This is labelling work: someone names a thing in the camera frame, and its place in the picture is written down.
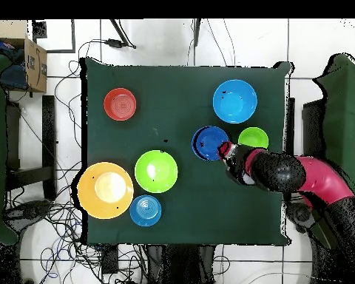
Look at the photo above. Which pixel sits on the dark blue bowl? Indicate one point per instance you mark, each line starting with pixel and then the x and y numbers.
pixel 208 142

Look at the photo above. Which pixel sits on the small green ribbed bowl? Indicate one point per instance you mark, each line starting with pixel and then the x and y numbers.
pixel 253 137

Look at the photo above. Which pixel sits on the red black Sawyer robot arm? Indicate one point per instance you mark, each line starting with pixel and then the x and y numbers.
pixel 313 177

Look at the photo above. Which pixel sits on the large light blue bowl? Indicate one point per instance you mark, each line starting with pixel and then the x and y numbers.
pixel 235 101

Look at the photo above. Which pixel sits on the large green bowl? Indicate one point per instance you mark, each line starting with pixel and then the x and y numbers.
pixel 156 171

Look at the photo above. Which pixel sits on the dark green tablecloth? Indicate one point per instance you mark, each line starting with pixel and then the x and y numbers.
pixel 180 207

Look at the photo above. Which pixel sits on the small light blue bowl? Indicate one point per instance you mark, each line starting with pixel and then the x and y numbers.
pixel 145 210

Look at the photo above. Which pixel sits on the red plastic bowl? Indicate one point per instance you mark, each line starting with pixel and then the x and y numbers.
pixel 119 104

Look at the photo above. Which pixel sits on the large yellow bowl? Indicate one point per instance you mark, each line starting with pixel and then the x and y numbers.
pixel 105 190

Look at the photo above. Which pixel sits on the black power adapter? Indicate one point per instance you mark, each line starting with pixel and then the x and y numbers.
pixel 114 43

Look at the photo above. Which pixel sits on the cardboard box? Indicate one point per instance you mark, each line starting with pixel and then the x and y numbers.
pixel 35 68

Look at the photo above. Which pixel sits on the dark blue bag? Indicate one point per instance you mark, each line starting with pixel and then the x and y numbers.
pixel 13 77

